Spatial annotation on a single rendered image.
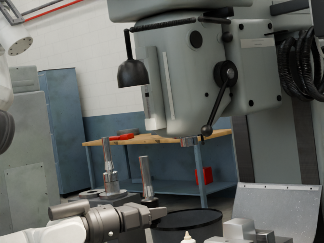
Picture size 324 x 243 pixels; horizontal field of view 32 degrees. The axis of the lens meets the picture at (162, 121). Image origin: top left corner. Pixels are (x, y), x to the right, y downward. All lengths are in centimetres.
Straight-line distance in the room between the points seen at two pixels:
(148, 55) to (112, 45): 700
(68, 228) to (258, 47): 70
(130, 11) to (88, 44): 743
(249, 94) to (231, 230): 36
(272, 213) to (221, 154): 529
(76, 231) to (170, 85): 42
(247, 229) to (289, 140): 43
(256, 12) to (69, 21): 777
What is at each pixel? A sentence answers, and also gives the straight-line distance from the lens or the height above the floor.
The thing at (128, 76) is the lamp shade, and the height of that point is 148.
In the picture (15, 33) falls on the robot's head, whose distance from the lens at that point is 129.
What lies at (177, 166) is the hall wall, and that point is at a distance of 764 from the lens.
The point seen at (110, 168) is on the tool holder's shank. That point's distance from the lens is 176.
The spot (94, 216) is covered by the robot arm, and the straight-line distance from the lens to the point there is 136.
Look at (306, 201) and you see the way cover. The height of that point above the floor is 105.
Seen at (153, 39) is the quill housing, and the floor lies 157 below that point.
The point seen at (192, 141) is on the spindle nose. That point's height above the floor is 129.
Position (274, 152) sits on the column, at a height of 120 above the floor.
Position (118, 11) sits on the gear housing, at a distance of 147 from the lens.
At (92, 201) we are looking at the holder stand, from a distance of 177.
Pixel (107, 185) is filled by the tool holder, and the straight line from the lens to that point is 176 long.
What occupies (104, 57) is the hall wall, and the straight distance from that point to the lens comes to 855.
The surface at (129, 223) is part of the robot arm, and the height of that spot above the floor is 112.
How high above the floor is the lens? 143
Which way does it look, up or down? 3 degrees down
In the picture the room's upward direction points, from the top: 8 degrees counter-clockwise
